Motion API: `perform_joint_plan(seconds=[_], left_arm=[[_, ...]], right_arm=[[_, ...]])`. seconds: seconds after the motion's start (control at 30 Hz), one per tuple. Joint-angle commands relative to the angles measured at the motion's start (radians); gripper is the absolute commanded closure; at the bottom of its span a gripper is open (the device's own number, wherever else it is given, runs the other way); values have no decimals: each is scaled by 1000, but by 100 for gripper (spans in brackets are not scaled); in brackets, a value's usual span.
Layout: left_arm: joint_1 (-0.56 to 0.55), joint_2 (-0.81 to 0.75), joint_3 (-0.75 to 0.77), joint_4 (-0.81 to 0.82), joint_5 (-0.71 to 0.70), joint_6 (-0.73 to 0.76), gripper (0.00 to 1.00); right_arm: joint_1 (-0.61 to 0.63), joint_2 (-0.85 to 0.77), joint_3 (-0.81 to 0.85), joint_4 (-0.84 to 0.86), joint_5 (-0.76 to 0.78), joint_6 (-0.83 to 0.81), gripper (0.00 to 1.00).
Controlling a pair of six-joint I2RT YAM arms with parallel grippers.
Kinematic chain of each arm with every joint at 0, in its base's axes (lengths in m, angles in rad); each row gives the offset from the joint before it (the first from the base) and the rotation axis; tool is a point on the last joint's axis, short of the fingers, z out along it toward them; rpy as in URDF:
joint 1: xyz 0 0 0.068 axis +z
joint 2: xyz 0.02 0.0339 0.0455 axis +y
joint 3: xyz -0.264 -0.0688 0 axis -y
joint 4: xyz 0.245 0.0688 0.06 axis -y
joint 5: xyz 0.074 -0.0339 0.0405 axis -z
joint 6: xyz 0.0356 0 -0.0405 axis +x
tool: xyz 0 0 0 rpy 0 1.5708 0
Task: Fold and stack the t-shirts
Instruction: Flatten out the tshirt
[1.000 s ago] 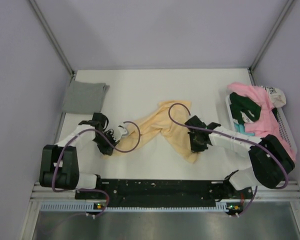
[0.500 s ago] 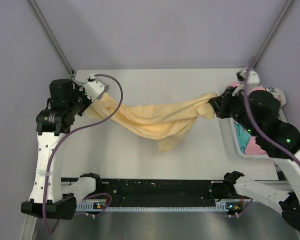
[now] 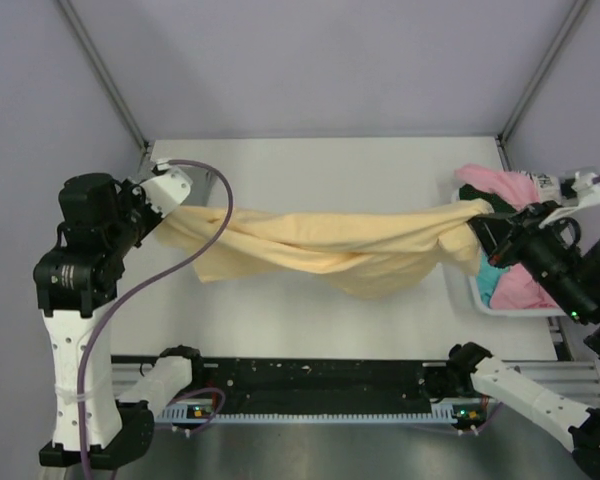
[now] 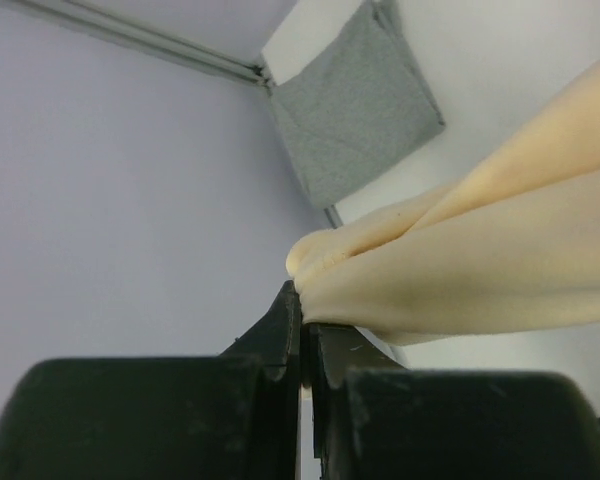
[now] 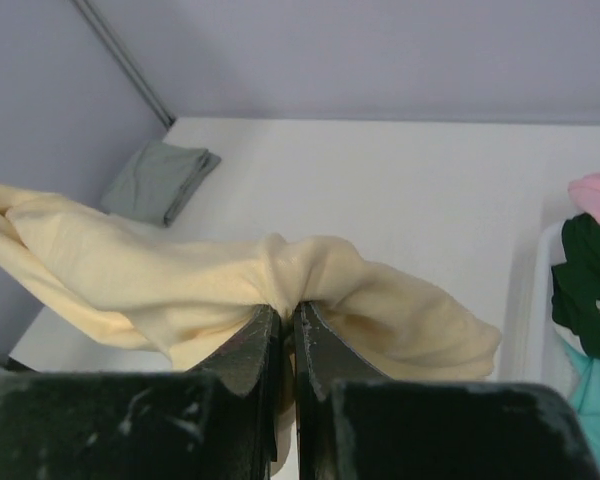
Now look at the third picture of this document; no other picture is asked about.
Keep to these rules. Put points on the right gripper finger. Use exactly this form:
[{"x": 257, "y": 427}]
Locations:
[
  {"x": 501, "y": 217},
  {"x": 488, "y": 234}
]

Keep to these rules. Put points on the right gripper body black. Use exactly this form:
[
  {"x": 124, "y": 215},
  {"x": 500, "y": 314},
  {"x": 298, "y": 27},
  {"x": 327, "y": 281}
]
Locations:
[{"x": 534, "y": 244}]

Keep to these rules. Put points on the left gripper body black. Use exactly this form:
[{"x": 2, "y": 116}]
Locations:
[{"x": 137, "y": 219}]

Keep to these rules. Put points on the yellow t shirt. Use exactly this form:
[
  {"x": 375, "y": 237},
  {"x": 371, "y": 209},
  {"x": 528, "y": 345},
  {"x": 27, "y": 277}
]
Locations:
[{"x": 368, "y": 256}]

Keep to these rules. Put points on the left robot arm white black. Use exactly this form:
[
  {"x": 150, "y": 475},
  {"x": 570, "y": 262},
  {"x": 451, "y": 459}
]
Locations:
[{"x": 76, "y": 285}]

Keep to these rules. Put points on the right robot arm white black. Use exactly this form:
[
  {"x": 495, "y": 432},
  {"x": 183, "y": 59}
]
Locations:
[{"x": 574, "y": 425}]

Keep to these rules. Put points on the dark green t shirt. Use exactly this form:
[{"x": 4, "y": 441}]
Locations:
[{"x": 468, "y": 192}]

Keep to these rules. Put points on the teal t shirt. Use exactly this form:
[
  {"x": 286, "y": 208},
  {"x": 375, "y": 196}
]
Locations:
[{"x": 487, "y": 280}]

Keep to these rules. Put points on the pink t shirt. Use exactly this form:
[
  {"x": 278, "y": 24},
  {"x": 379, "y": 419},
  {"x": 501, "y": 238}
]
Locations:
[{"x": 516, "y": 288}]

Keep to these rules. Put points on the white printed t shirt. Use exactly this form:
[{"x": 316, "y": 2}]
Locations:
[{"x": 547, "y": 187}]

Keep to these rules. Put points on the white laundry basket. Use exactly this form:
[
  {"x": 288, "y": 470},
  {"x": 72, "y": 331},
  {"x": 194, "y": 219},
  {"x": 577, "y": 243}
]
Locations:
[{"x": 463, "y": 292}]

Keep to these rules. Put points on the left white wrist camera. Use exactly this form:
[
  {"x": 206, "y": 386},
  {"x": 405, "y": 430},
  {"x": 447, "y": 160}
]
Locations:
[{"x": 167, "y": 187}]

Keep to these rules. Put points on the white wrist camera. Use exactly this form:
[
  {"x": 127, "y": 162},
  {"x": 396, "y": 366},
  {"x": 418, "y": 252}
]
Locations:
[
  {"x": 167, "y": 187},
  {"x": 575, "y": 193}
]

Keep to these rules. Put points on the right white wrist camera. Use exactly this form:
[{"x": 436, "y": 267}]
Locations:
[{"x": 575, "y": 193}]

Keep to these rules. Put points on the aluminium front rail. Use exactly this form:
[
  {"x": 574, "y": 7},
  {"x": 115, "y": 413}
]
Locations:
[{"x": 578, "y": 380}]

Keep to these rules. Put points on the left aluminium corner post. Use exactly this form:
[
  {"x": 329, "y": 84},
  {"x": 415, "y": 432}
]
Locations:
[{"x": 101, "y": 72}]

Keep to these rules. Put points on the aluminium corner post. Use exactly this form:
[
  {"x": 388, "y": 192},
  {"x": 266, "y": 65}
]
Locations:
[
  {"x": 101, "y": 72},
  {"x": 557, "y": 46}
]

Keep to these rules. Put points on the white slotted cable duct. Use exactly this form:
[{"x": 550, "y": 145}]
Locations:
[{"x": 443, "y": 413}]

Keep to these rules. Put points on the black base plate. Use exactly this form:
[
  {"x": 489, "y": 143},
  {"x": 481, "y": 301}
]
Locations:
[{"x": 327, "y": 386}]

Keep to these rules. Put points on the right aluminium corner post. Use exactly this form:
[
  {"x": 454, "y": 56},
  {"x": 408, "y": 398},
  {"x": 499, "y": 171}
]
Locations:
[{"x": 557, "y": 46}]

